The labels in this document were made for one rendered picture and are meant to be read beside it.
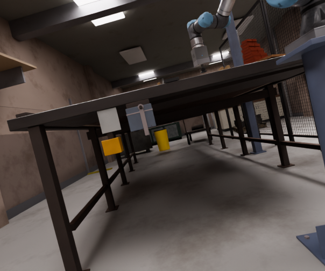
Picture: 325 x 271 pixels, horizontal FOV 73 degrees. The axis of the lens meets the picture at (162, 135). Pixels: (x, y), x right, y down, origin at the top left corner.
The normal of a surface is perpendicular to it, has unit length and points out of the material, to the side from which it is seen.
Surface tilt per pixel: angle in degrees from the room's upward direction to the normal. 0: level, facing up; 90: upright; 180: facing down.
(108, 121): 90
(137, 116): 90
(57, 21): 90
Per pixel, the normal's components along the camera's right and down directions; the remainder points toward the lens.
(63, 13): -0.07, 0.06
